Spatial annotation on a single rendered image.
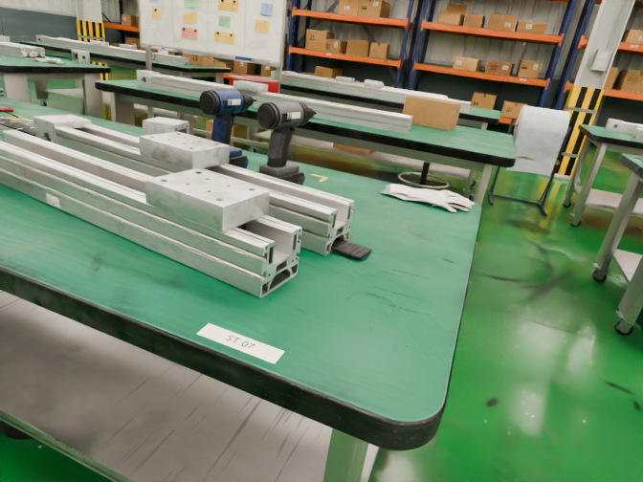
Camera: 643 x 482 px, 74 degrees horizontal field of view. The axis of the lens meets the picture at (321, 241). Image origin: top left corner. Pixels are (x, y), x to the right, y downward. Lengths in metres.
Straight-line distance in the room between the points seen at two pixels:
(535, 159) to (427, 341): 3.78
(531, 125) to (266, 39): 2.37
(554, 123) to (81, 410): 3.91
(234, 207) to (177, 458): 0.70
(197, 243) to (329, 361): 0.28
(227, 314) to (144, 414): 0.70
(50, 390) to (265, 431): 0.58
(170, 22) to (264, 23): 0.96
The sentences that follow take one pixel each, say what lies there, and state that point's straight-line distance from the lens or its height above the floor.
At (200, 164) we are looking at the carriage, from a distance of 0.93.
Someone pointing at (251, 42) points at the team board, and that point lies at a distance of 4.05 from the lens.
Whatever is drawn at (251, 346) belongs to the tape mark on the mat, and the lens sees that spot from 0.55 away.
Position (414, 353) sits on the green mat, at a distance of 0.58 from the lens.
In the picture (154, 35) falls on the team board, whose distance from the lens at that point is 4.66.
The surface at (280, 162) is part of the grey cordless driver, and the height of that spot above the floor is 0.86.
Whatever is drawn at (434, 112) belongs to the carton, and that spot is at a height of 0.87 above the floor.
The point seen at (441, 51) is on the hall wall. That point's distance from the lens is 11.28.
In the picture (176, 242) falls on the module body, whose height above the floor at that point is 0.81.
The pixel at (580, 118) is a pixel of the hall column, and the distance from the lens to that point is 6.27.
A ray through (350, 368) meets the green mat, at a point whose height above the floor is 0.78.
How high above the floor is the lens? 1.12
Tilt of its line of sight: 24 degrees down
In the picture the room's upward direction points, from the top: 7 degrees clockwise
